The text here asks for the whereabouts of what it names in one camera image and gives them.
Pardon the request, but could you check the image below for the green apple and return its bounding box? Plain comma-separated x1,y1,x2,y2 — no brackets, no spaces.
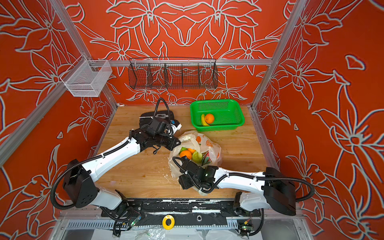
192,151,203,164

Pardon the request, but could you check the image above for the orange fruit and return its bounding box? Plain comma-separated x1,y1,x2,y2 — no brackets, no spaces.
204,114,215,125
179,150,192,160

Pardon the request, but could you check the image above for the orange printed plastic bag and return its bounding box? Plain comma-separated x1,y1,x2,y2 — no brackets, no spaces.
168,131,222,196

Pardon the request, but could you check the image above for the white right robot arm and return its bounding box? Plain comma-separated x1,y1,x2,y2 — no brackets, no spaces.
172,157,316,216

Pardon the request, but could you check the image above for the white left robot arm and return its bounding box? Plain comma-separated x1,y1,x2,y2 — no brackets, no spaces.
50,110,182,211

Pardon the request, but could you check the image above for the red dragon fruit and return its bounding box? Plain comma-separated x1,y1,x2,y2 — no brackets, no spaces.
202,151,212,166

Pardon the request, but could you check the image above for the yellow banana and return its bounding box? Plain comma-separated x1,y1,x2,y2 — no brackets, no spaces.
201,114,210,127

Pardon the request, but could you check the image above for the yellow round button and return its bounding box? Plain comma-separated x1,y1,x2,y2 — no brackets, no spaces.
162,215,175,231

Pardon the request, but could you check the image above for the green plastic basket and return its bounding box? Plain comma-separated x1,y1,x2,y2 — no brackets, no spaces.
190,100,245,132

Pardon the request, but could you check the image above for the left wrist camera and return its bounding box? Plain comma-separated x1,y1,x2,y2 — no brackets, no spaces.
170,120,182,132

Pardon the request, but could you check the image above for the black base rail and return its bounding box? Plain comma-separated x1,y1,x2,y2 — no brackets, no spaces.
101,199,261,227

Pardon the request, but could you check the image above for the black wire mesh basket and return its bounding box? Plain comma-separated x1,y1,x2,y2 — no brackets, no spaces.
128,58,219,90

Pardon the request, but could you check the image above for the white wire mesh basket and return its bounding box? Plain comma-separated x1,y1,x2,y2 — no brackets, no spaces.
60,55,112,97

